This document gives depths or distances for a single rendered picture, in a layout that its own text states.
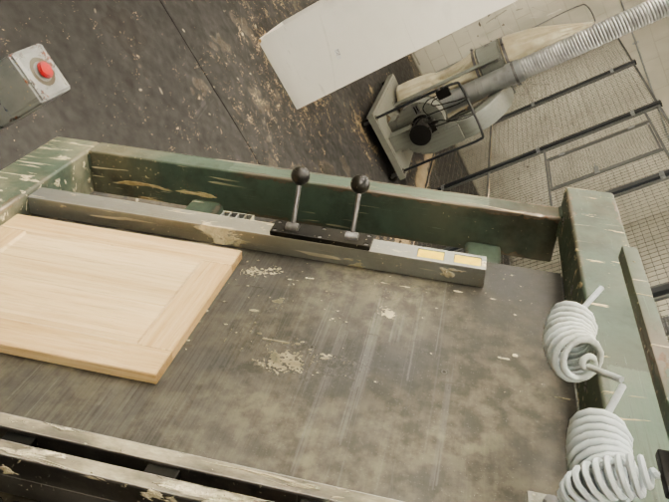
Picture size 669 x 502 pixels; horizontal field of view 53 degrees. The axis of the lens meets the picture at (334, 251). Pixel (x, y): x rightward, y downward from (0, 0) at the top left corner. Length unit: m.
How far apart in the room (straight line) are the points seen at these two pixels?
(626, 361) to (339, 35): 4.15
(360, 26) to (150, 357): 4.05
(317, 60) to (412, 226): 3.60
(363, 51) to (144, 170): 3.44
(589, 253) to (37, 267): 0.99
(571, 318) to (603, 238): 0.47
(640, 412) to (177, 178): 1.12
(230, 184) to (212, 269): 0.37
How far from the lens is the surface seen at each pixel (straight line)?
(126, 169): 1.68
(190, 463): 0.83
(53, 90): 1.69
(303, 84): 5.10
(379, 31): 4.88
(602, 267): 1.23
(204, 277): 1.22
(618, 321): 1.10
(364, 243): 1.28
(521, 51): 6.88
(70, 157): 1.68
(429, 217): 1.49
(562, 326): 0.87
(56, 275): 1.29
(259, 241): 1.32
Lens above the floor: 1.99
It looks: 24 degrees down
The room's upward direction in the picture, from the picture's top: 69 degrees clockwise
